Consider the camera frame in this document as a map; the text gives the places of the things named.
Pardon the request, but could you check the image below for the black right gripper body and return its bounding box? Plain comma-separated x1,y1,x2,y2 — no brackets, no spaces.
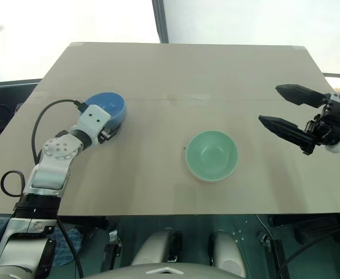
304,93,340,147

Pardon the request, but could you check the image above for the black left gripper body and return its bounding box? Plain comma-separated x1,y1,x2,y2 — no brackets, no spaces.
98,127,114,144

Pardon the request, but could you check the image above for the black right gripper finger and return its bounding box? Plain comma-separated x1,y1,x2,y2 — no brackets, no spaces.
275,84,327,109
258,115,316,156

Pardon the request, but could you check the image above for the blue bowl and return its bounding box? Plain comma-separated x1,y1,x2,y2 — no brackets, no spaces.
84,91,127,128

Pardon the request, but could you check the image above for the green bowl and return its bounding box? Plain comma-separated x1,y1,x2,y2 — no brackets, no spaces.
185,130,239,183

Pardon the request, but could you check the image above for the dark vertical pole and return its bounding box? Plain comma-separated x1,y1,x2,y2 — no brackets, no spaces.
151,0,170,44

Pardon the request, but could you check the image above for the silver robot torso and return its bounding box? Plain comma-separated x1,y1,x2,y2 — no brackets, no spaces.
82,255,248,279

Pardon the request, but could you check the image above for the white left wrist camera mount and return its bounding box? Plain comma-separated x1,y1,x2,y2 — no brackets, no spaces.
77,105,112,140

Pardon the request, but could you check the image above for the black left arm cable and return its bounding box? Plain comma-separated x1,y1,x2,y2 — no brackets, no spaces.
0,99,87,198

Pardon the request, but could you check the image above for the thin black cable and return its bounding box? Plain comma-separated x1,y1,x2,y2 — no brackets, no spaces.
55,216,85,279

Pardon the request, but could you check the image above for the black floor cable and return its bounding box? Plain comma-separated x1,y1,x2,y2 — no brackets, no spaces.
277,229,340,279

